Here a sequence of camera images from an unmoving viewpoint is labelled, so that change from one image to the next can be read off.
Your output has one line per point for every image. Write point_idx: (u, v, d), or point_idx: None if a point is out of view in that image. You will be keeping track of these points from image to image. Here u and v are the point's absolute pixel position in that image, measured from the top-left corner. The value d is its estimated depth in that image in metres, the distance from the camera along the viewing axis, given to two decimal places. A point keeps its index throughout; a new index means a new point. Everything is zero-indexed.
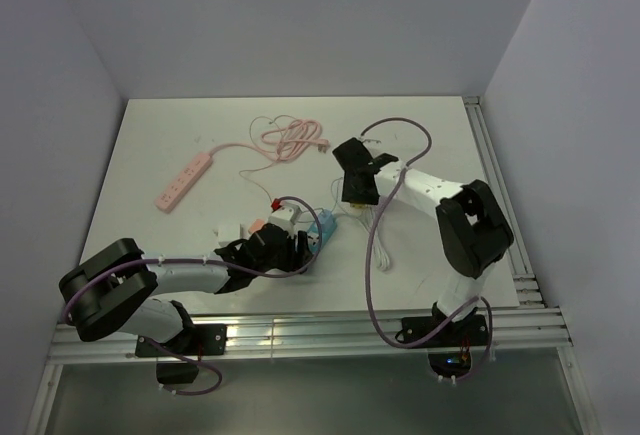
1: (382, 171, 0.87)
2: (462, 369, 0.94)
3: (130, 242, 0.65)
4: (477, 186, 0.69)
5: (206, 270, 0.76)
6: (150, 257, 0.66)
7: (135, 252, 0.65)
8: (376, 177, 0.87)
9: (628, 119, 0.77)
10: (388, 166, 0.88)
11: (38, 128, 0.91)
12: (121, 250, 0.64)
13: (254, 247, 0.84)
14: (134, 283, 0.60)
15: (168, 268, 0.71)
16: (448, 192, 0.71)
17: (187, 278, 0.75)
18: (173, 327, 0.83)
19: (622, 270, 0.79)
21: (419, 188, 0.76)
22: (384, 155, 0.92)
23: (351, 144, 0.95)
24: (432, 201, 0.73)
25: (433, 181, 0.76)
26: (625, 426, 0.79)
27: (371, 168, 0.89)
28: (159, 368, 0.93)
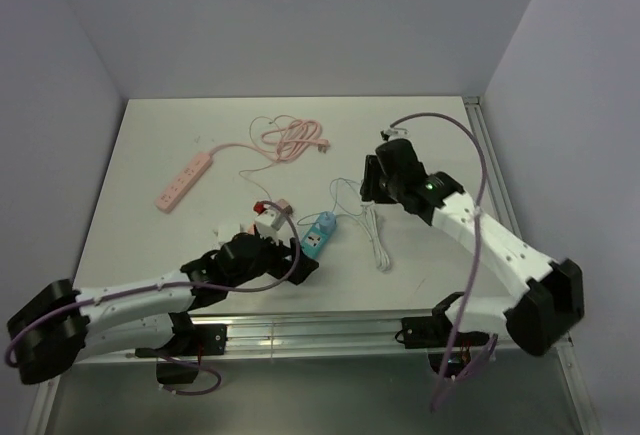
1: (446, 208, 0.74)
2: (461, 369, 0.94)
3: (66, 284, 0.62)
4: (571, 270, 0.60)
5: (165, 297, 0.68)
6: (85, 299, 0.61)
7: (71, 294, 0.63)
8: (438, 212, 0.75)
9: (627, 120, 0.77)
10: (455, 199, 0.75)
11: (38, 129, 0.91)
12: (56, 292, 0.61)
13: (224, 261, 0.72)
14: (69, 329, 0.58)
15: (107, 306, 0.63)
16: (535, 271, 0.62)
17: (142, 309, 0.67)
18: (161, 336, 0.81)
19: (622, 272, 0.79)
21: (497, 249, 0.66)
22: (449, 181, 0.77)
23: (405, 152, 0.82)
24: (513, 274, 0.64)
25: (515, 245, 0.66)
26: (624, 426, 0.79)
27: (429, 195, 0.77)
28: (159, 368, 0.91)
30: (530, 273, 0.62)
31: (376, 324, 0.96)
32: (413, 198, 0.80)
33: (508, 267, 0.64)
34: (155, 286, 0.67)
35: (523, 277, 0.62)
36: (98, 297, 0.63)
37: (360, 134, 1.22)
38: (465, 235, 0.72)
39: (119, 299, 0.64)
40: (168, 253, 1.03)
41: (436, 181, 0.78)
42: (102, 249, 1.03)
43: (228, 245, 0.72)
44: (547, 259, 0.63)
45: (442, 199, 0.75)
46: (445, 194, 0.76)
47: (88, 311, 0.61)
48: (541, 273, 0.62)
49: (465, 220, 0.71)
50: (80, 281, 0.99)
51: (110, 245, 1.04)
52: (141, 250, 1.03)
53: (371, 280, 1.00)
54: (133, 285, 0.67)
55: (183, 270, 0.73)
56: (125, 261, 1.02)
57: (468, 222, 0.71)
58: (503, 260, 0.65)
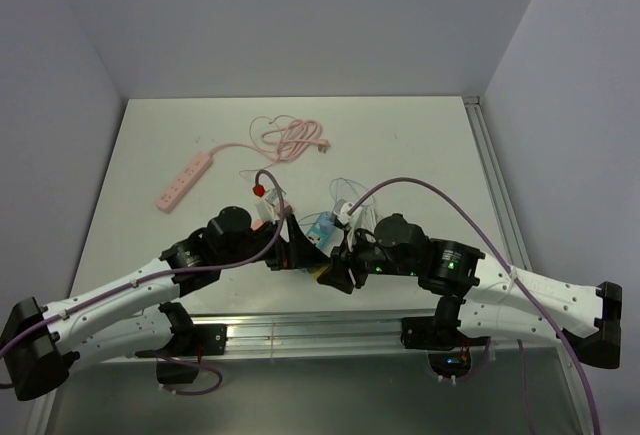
1: (482, 282, 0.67)
2: (461, 369, 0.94)
3: (32, 304, 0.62)
4: (617, 294, 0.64)
5: (143, 293, 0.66)
6: (51, 317, 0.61)
7: (40, 312, 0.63)
8: (474, 289, 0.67)
9: (627, 121, 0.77)
10: (480, 266, 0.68)
11: (37, 129, 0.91)
12: (23, 314, 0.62)
13: (216, 238, 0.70)
14: (39, 349, 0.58)
15: (76, 319, 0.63)
16: (593, 308, 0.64)
17: (120, 310, 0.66)
18: (160, 338, 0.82)
19: (621, 271, 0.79)
21: (551, 303, 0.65)
22: (466, 250, 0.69)
23: (418, 236, 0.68)
24: (577, 321, 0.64)
25: (559, 290, 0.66)
26: (625, 428, 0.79)
27: (457, 276, 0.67)
28: (158, 368, 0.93)
30: (593, 315, 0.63)
31: (376, 324, 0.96)
32: (439, 282, 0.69)
33: (568, 316, 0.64)
34: (129, 285, 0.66)
35: (590, 321, 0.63)
36: (63, 312, 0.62)
37: (360, 135, 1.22)
38: (508, 300, 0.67)
39: (88, 307, 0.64)
40: None
41: (452, 254, 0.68)
42: (103, 249, 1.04)
43: (215, 220, 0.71)
44: (593, 291, 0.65)
45: (469, 273, 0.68)
46: (467, 263, 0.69)
47: (56, 327, 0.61)
48: (601, 309, 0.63)
49: (506, 287, 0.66)
50: (81, 280, 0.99)
51: (110, 245, 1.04)
52: (141, 250, 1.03)
53: (372, 280, 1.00)
54: (104, 289, 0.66)
55: (165, 257, 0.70)
56: (125, 261, 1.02)
57: (510, 287, 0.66)
58: (562, 311, 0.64)
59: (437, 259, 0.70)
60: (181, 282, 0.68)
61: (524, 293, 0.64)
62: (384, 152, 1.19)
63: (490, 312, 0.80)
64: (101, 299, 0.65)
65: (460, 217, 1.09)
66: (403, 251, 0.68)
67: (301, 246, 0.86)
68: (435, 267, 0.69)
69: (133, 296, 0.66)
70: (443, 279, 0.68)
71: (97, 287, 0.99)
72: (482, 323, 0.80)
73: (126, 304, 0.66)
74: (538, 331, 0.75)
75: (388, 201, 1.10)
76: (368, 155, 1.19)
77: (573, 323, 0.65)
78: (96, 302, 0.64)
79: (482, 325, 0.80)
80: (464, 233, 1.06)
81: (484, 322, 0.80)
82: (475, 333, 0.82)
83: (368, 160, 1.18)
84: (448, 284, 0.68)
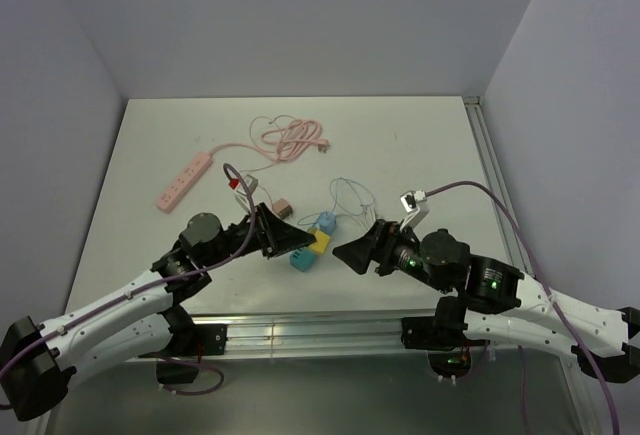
1: (522, 303, 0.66)
2: (461, 369, 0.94)
3: (27, 323, 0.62)
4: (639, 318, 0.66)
5: (137, 304, 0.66)
6: (48, 333, 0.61)
7: (36, 330, 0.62)
8: (516, 310, 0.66)
9: (627, 122, 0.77)
10: (519, 287, 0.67)
11: (37, 129, 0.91)
12: (20, 332, 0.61)
13: (189, 248, 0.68)
14: (41, 366, 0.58)
15: (74, 333, 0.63)
16: (623, 332, 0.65)
17: (117, 322, 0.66)
18: (160, 339, 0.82)
19: (621, 271, 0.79)
21: (584, 326, 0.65)
22: (506, 269, 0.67)
23: (463, 254, 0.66)
24: (605, 344, 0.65)
25: (590, 313, 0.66)
26: (625, 428, 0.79)
27: (501, 296, 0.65)
28: (159, 368, 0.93)
30: (621, 339, 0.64)
31: (376, 324, 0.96)
32: (479, 301, 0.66)
33: (598, 339, 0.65)
34: (124, 297, 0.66)
35: (618, 345, 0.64)
36: (61, 327, 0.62)
37: (360, 135, 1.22)
38: (540, 321, 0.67)
39: (85, 321, 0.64)
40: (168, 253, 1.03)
41: (494, 273, 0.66)
42: (103, 250, 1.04)
43: (186, 232, 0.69)
44: (619, 314, 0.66)
45: (510, 294, 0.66)
46: (508, 284, 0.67)
47: (55, 343, 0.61)
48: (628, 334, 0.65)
49: (544, 309, 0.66)
50: (81, 281, 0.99)
51: (110, 245, 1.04)
52: (141, 250, 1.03)
53: (372, 281, 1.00)
54: (99, 303, 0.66)
55: (156, 268, 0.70)
56: (125, 261, 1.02)
57: (549, 310, 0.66)
58: (593, 334, 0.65)
59: (475, 276, 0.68)
60: (174, 291, 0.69)
61: (563, 317, 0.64)
62: (384, 152, 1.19)
63: (500, 320, 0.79)
64: (99, 311, 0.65)
65: (460, 217, 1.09)
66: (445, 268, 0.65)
67: (276, 224, 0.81)
68: (474, 284, 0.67)
69: (128, 307, 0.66)
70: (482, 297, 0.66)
71: (97, 287, 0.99)
72: (491, 330, 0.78)
73: (120, 316, 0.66)
74: (551, 342, 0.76)
75: (387, 201, 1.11)
76: (368, 155, 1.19)
77: (600, 345, 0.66)
78: (93, 315, 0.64)
79: (491, 331, 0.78)
80: (464, 233, 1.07)
81: (494, 328, 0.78)
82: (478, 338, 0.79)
83: (368, 160, 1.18)
84: (488, 303, 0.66)
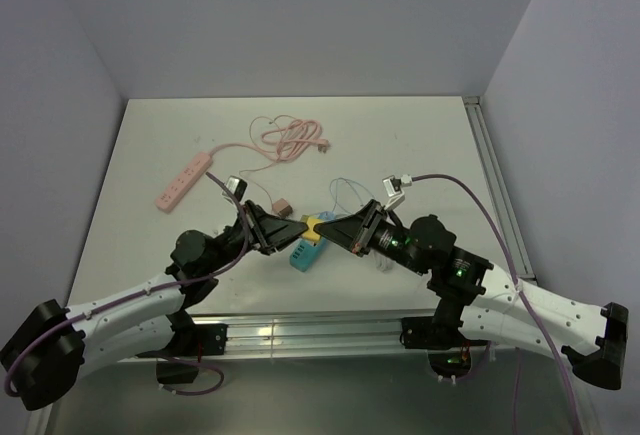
1: (487, 292, 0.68)
2: (461, 369, 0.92)
3: (53, 305, 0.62)
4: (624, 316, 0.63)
5: (155, 300, 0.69)
6: (76, 316, 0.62)
7: (62, 313, 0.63)
8: (480, 297, 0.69)
9: (626, 122, 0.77)
10: (487, 277, 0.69)
11: (37, 129, 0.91)
12: (44, 314, 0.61)
13: (185, 265, 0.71)
14: (65, 347, 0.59)
15: (98, 320, 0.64)
16: (595, 326, 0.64)
17: (135, 315, 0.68)
18: (161, 337, 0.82)
19: (620, 272, 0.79)
21: (554, 319, 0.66)
22: (475, 260, 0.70)
23: (440, 236, 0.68)
24: (578, 338, 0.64)
25: (564, 306, 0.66)
26: (624, 428, 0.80)
27: (465, 284, 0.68)
28: (157, 369, 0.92)
30: (595, 333, 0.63)
31: (377, 324, 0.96)
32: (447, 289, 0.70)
33: (571, 333, 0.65)
34: (144, 291, 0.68)
35: (591, 339, 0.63)
36: (88, 312, 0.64)
37: (360, 135, 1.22)
38: (512, 311, 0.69)
39: (109, 310, 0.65)
40: (167, 253, 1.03)
41: (462, 262, 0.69)
42: (103, 249, 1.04)
43: (179, 250, 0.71)
44: (599, 310, 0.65)
45: (477, 281, 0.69)
46: (475, 274, 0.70)
47: (81, 326, 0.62)
48: (603, 329, 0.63)
49: (511, 298, 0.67)
50: (81, 280, 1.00)
51: (110, 245, 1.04)
52: (141, 250, 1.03)
53: (371, 281, 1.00)
54: (120, 294, 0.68)
55: (170, 272, 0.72)
56: (125, 261, 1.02)
57: (515, 300, 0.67)
58: (565, 327, 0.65)
59: (447, 262, 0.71)
60: (186, 292, 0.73)
61: (527, 307, 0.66)
62: (384, 152, 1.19)
63: (497, 318, 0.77)
64: (120, 302, 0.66)
65: (460, 217, 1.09)
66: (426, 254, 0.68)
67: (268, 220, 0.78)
68: (446, 272, 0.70)
69: (147, 302, 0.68)
70: (449, 285, 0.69)
71: (97, 287, 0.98)
72: (485, 327, 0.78)
73: (138, 309, 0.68)
74: (542, 342, 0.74)
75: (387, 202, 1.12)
76: (368, 155, 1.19)
77: (574, 340, 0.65)
78: (117, 304, 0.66)
79: (485, 329, 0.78)
80: (465, 233, 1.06)
81: (488, 326, 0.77)
82: (472, 334, 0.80)
83: (368, 160, 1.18)
84: (456, 291, 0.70)
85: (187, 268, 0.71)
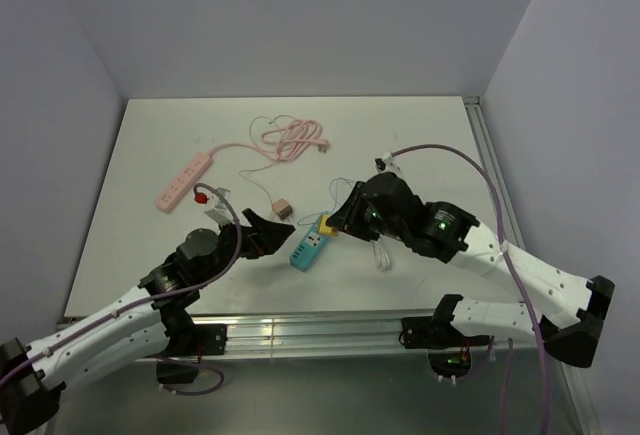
1: (468, 249, 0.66)
2: (461, 369, 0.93)
3: (15, 345, 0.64)
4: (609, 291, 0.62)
5: (124, 322, 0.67)
6: (34, 356, 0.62)
7: (23, 352, 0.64)
8: (462, 254, 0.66)
9: (627, 121, 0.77)
10: (472, 233, 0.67)
11: (37, 129, 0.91)
12: (8, 354, 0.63)
13: (185, 262, 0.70)
14: (27, 388, 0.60)
15: (59, 354, 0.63)
16: (578, 298, 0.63)
17: (103, 341, 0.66)
18: (153, 345, 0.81)
19: (620, 271, 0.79)
21: (537, 285, 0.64)
22: (461, 215, 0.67)
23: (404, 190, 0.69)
24: (559, 307, 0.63)
25: (549, 274, 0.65)
26: (625, 427, 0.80)
27: (446, 236, 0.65)
28: (158, 368, 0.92)
30: (577, 305, 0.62)
31: (377, 323, 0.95)
32: (425, 242, 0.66)
33: (552, 301, 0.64)
34: (110, 316, 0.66)
35: (572, 310, 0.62)
36: (47, 349, 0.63)
37: (360, 135, 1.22)
38: (493, 273, 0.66)
39: (72, 342, 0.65)
40: (167, 252, 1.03)
41: (445, 215, 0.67)
42: (103, 249, 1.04)
43: (184, 245, 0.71)
44: (584, 282, 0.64)
45: (458, 237, 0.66)
46: (459, 228, 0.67)
47: (41, 365, 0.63)
48: (586, 301, 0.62)
49: (493, 258, 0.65)
50: (81, 280, 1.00)
51: (110, 245, 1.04)
52: (141, 250, 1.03)
53: (371, 280, 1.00)
54: (87, 321, 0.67)
55: (143, 286, 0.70)
56: (125, 262, 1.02)
57: (498, 260, 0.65)
58: (547, 295, 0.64)
59: (429, 219, 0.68)
60: (161, 307, 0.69)
61: (512, 271, 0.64)
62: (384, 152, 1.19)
63: (482, 308, 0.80)
64: (81, 333, 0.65)
65: None
66: (384, 201, 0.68)
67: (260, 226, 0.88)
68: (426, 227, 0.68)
69: (114, 326, 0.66)
70: (427, 238, 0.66)
71: (97, 287, 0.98)
72: (472, 318, 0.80)
73: (104, 335, 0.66)
74: (517, 325, 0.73)
75: None
76: (368, 155, 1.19)
77: (555, 310, 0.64)
78: (79, 335, 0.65)
79: (472, 320, 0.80)
80: None
81: (475, 317, 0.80)
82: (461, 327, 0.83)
83: (368, 160, 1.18)
84: (435, 244, 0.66)
85: (186, 266, 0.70)
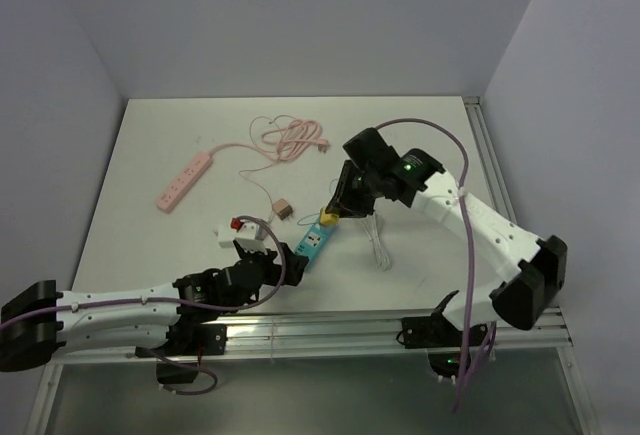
1: (427, 190, 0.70)
2: (461, 369, 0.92)
3: (49, 287, 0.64)
4: (558, 250, 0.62)
5: (148, 312, 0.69)
6: (62, 306, 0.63)
7: (54, 296, 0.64)
8: (420, 195, 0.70)
9: (627, 121, 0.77)
10: (435, 178, 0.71)
11: (37, 128, 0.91)
12: (40, 292, 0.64)
13: (224, 286, 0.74)
14: (38, 333, 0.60)
15: (83, 316, 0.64)
16: (525, 251, 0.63)
17: (122, 320, 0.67)
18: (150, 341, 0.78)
19: (619, 272, 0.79)
21: (486, 232, 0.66)
22: (428, 162, 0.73)
23: (371, 138, 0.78)
24: (504, 256, 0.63)
25: (501, 225, 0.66)
26: (625, 427, 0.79)
27: (408, 175, 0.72)
28: (157, 369, 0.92)
30: (520, 255, 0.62)
31: (377, 323, 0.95)
32: (390, 180, 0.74)
33: (497, 249, 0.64)
34: (139, 299, 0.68)
35: (514, 259, 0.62)
36: (76, 304, 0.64)
37: None
38: (448, 217, 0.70)
39: (97, 308, 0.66)
40: (167, 252, 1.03)
41: (413, 159, 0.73)
42: (103, 249, 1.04)
43: (230, 269, 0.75)
44: (535, 238, 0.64)
45: (421, 178, 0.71)
46: (425, 173, 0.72)
47: (63, 317, 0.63)
48: (531, 254, 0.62)
49: (448, 202, 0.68)
50: (80, 280, 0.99)
51: (110, 244, 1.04)
52: (140, 250, 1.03)
53: (372, 281, 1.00)
54: (119, 295, 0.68)
55: (176, 286, 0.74)
56: (125, 261, 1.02)
57: (453, 204, 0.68)
58: (493, 243, 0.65)
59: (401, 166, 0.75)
60: (184, 313, 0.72)
61: (463, 211, 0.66)
62: None
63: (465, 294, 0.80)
64: (111, 304, 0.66)
65: None
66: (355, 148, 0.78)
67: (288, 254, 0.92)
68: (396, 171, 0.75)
69: (138, 311, 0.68)
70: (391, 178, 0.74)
71: (96, 287, 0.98)
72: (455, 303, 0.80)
73: (126, 315, 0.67)
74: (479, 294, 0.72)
75: (387, 203, 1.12)
76: None
77: (501, 260, 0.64)
78: (106, 305, 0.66)
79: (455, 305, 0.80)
80: None
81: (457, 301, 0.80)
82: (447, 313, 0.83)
83: None
84: (399, 184, 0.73)
85: (223, 288, 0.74)
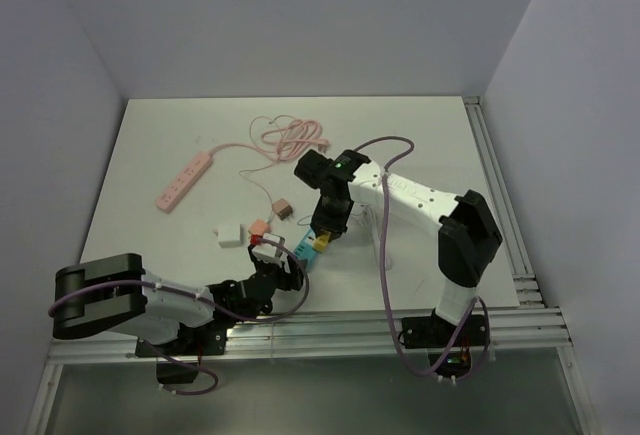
1: (357, 179, 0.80)
2: (462, 369, 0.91)
3: (135, 260, 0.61)
4: (473, 199, 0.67)
5: (195, 308, 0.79)
6: (148, 282, 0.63)
7: (138, 271, 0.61)
8: (352, 184, 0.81)
9: (627, 121, 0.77)
10: (363, 168, 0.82)
11: (37, 128, 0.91)
12: (126, 263, 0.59)
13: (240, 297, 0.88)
14: (124, 303, 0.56)
15: (158, 297, 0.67)
16: (443, 208, 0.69)
17: (178, 308, 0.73)
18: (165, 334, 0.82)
19: (619, 272, 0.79)
21: (409, 201, 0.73)
22: (355, 155, 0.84)
23: (310, 158, 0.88)
24: (428, 217, 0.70)
25: (422, 192, 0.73)
26: (626, 427, 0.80)
27: (337, 171, 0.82)
28: (159, 368, 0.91)
30: (439, 212, 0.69)
31: (377, 324, 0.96)
32: (327, 180, 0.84)
33: (421, 213, 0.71)
34: (194, 294, 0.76)
35: (435, 216, 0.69)
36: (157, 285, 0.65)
37: (360, 135, 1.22)
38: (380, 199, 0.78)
39: (167, 292, 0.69)
40: (167, 253, 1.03)
41: (342, 159, 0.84)
42: (103, 248, 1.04)
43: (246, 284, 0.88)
44: (453, 195, 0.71)
45: (352, 171, 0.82)
46: (353, 166, 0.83)
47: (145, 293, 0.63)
48: (449, 208, 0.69)
49: (374, 184, 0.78)
50: None
51: (110, 244, 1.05)
52: (140, 250, 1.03)
53: (371, 281, 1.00)
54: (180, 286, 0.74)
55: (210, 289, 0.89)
56: None
57: (377, 185, 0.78)
58: (416, 208, 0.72)
59: None
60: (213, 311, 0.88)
61: (384, 189, 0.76)
62: (384, 152, 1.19)
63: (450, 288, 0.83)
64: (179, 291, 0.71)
65: None
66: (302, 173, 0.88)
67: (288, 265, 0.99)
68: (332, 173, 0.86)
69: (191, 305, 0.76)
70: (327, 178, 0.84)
71: None
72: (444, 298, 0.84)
73: (183, 306, 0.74)
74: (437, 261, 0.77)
75: None
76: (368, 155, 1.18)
77: (427, 220, 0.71)
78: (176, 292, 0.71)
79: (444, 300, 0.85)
80: None
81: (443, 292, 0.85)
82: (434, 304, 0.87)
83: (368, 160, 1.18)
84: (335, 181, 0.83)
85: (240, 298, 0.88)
